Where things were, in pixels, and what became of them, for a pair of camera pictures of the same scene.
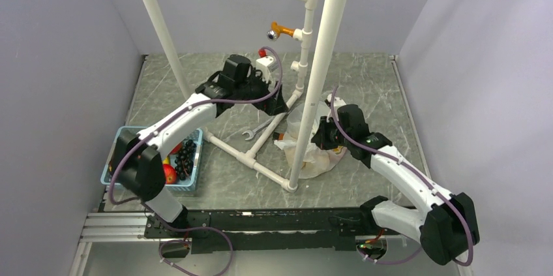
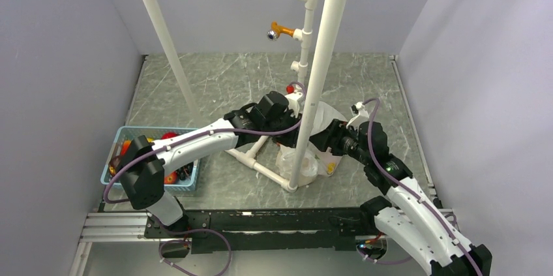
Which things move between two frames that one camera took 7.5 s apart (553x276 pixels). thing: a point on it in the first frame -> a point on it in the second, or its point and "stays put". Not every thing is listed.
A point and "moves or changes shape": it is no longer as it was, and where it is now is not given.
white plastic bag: x=316 y=161 moves or changes shape
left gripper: x=275 y=107 -> x=292 y=140
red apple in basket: x=169 y=173 stays put
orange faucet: x=276 y=30 stays put
